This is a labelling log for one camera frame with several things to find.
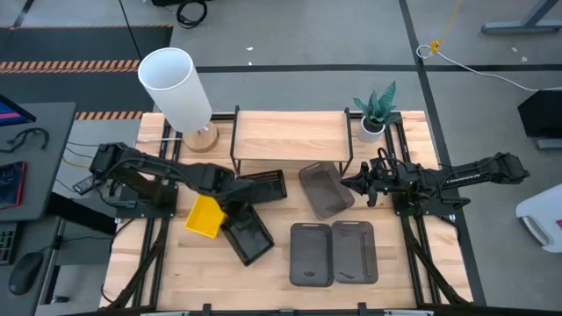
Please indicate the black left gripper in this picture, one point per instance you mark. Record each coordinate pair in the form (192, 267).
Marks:
(241, 199)

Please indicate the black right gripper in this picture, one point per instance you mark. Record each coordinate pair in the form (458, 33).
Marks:
(388, 180)

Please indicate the black slotted plastic basket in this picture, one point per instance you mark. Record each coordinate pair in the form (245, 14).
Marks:
(268, 188)
(251, 240)

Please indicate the grey translucent plastic basket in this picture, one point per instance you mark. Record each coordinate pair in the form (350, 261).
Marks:
(311, 254)
(355, 252)
(326, 189)

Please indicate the yellow slotted plastic basket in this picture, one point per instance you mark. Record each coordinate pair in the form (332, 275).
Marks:
(204, 217)

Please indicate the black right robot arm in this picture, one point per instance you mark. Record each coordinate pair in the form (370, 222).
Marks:
(474, 173)

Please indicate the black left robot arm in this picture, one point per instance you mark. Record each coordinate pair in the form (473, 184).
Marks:
(145, 169)

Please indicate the wooden shelf black metal legs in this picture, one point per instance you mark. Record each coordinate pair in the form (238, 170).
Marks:
(290, 136)

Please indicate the green plant in white pot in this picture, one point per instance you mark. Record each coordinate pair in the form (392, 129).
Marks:
(371, 131)

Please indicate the white shade wooden base lamp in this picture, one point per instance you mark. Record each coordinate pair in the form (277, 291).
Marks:
(175, 88)

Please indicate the black power brick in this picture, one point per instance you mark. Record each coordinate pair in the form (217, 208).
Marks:
(83, 185)

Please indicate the black rectangular case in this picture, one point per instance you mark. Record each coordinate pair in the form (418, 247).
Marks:
(79, 213)

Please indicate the white rounded plastic housing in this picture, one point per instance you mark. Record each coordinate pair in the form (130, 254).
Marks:
(544, 210)

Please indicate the black box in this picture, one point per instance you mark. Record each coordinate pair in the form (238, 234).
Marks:
(542, 114)

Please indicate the grey desk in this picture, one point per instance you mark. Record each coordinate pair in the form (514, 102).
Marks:
(39, 175)

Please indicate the grey metal table leg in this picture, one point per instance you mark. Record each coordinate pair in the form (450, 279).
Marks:
(518, 27)

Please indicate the black hazard striped floor mat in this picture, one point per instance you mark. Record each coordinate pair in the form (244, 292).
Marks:
(79, 48)

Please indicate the black computer mouse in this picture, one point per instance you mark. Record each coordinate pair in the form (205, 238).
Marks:
(25, 272)

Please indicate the dark red tablet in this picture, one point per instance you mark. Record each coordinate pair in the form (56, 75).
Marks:
(11, 184)

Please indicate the black keyboard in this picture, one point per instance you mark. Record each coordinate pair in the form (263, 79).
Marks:
(6, 243)

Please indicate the computer monitor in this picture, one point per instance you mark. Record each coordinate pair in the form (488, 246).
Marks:
(11, 114)

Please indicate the black aluminium table frame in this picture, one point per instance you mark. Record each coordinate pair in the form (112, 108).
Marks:
(307, 313)

